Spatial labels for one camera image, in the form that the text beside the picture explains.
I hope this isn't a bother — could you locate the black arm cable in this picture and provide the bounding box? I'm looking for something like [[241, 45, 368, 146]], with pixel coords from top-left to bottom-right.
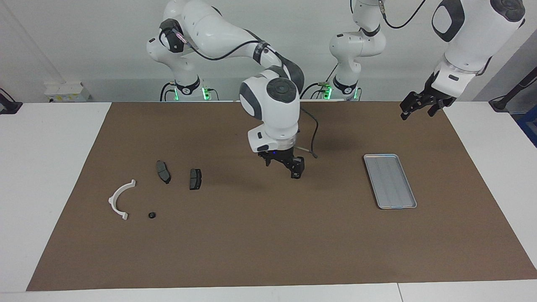
[[159, 27, 319, 160], [380, 0, 426, 30]]

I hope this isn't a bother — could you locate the black table clamp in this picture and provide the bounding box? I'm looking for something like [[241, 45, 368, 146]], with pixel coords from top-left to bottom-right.
[[0, 88, 22, 115]]

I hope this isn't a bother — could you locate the long dark brake pad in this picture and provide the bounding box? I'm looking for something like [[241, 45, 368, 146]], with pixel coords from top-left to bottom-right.
[[156, 160, 172, 185]]

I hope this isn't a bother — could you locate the brown table mat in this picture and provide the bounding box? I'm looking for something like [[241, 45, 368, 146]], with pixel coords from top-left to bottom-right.
[[26, 101, 537, 292]]

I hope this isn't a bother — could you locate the silver metal tray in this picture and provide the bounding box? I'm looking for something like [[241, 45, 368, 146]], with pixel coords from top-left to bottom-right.
[[363, 154, 418, 210]]

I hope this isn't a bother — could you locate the blue object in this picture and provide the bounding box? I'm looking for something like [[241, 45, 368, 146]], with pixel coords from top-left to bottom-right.
[[517, 105, 537, 147]]

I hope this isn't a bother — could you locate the white semicircular plastic bracket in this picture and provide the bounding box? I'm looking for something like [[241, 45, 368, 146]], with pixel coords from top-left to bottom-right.
[[108, 180, 137, 221]]

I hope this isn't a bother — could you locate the black base power cable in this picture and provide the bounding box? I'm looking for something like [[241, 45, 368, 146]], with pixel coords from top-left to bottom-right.
[[300, 63, 339, 100], [159, 82, 177, 102]]

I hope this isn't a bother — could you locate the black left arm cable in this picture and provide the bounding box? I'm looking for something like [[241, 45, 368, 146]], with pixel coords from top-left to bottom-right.
[[380, 0, 426, 30]]

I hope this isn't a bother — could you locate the white power box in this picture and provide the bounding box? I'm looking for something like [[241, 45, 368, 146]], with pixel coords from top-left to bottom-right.
[[44, 82, 91, 102]]

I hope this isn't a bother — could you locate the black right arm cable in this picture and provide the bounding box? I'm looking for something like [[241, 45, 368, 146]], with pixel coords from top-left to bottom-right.
[[159, 27, 319, 160]]

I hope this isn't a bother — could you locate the black stand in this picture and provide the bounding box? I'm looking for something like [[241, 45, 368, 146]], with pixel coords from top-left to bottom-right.
[[489, 67, 537, 113]]

